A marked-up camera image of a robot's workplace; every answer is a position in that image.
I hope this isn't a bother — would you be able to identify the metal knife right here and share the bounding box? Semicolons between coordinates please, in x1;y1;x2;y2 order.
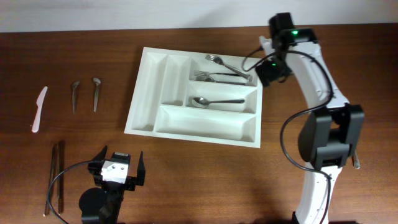
57;140;65;215

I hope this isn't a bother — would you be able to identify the white plastic knife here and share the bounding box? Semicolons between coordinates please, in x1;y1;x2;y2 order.
32;86;48;133

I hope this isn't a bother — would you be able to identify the metal knife left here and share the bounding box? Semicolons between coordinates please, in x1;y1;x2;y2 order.
43;144;58;217

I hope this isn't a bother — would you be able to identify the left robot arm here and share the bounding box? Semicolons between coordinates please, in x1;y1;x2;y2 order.
79;146;146;223

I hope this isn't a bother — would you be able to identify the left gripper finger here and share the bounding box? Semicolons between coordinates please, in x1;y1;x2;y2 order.
92;146;108;161
136;151;146;186

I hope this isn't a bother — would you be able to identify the small metal spoon left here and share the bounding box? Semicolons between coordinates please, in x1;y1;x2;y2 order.
71;81;80;114

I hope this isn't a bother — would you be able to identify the metal knife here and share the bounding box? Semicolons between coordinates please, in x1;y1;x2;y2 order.
57;140;65;215
43;144;58;217

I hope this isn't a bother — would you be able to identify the small metal spoon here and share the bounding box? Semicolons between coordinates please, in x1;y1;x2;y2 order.
71;81;80;114
93;77;101;112

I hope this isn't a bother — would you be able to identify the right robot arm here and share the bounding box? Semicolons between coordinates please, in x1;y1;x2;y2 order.
255;12;364;223

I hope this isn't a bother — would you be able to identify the white plastic cutlery tray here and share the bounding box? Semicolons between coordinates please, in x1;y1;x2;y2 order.
124;47;262;148

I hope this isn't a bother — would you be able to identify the small metal spoon right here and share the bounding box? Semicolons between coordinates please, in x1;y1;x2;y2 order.
93;77;101;112

